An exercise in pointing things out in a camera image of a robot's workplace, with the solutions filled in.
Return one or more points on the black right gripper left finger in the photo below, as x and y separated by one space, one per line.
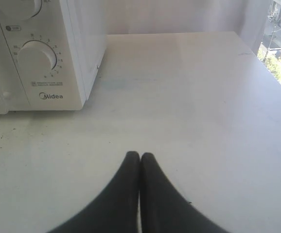
115 209

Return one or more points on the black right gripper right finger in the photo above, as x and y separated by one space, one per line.
163 209

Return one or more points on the white appliance control knob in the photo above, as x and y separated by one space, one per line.
36 58
20 9

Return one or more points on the white Midea microwave body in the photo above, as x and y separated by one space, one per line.
75 30

